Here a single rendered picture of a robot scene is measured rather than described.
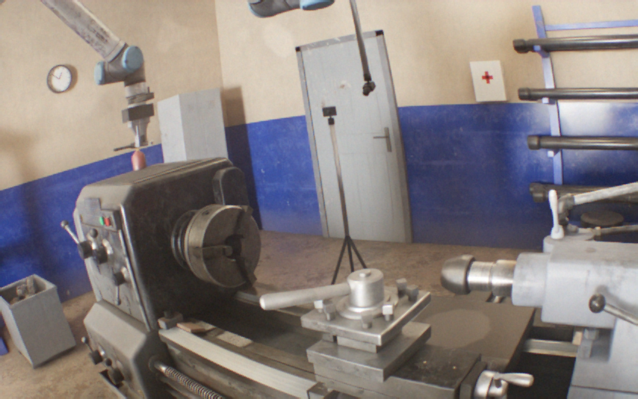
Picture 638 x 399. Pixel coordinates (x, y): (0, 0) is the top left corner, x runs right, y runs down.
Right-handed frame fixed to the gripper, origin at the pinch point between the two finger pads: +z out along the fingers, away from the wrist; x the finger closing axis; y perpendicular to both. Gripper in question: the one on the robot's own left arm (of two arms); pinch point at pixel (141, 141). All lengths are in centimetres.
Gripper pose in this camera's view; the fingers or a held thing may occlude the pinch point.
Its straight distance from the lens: 165.5
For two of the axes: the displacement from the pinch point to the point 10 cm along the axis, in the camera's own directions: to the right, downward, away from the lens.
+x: -5.2, 2.6, -8.1
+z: 1.4, 9.6, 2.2
